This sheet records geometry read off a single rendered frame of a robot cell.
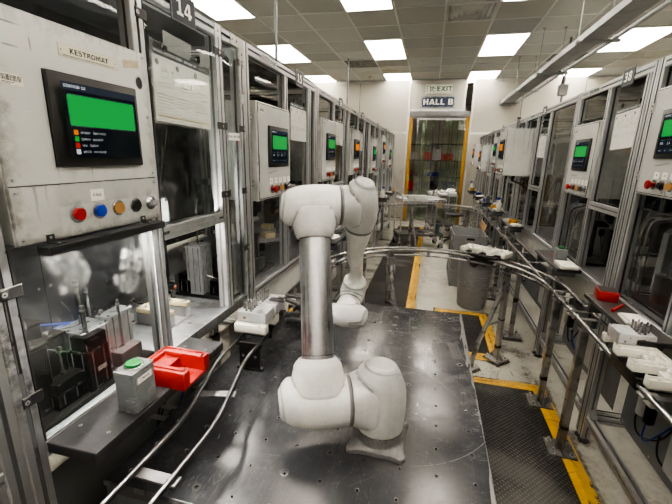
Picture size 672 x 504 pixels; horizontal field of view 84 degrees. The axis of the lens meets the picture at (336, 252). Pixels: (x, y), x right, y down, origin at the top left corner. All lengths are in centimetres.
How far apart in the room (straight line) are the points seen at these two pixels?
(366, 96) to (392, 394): 887
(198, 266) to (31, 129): 99
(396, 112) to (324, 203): 843
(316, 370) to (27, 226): 77
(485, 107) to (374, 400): 877
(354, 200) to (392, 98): 846
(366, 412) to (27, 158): 103
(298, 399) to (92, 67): 100
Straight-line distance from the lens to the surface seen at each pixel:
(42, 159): 103
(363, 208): 120
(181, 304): 165
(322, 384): 115
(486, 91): 961
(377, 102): 963
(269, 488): 122
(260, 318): 159
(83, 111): 108
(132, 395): 113
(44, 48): 107
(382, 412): 120
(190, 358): 128
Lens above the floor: 157
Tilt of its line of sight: 15 degrees down
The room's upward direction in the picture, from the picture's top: 1 degrees clockwise
